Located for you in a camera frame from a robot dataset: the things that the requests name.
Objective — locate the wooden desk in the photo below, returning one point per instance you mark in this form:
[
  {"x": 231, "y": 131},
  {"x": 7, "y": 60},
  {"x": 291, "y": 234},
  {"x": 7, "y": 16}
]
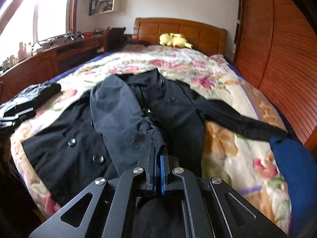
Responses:
[{"x": 48, "y": 64}]

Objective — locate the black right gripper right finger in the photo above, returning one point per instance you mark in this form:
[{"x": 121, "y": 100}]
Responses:
[{"x": 167, "y": 165}]

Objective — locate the folded black garment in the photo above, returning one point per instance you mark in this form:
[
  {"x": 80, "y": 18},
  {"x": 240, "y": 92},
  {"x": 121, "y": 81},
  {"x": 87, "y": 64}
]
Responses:
[{"x": 23, "y": 106}]

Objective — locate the dark wooden chair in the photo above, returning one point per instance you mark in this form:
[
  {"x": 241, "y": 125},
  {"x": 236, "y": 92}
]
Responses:
[{"x": 114, "y": 39}]

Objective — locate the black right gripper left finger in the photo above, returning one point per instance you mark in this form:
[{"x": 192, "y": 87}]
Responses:
[{"x": 149, "y": 164}]

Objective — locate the floral bed blanket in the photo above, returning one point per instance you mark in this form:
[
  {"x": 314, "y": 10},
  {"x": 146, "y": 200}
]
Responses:
[{"x": 248, "y": 166}]

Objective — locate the yellow plush toy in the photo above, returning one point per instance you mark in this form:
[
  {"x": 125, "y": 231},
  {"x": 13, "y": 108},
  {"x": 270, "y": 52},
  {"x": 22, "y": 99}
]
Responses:
[{"x": 174, "y": 40}]

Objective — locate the black trench coat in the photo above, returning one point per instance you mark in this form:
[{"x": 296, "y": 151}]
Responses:
[{"x": 88, "y": 158}]

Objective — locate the wooden headboard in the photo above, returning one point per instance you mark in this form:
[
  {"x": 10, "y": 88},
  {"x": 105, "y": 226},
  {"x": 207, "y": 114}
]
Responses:
[{"x": 207, "y": 38}]

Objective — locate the brown louvered wardrobe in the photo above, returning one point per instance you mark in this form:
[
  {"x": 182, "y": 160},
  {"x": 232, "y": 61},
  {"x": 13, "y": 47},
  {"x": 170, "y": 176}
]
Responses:
[{"x": 276, "y": 53}]

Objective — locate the blue garment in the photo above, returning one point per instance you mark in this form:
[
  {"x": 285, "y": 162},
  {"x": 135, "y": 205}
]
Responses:
[{"x": 298, "y": 167}]

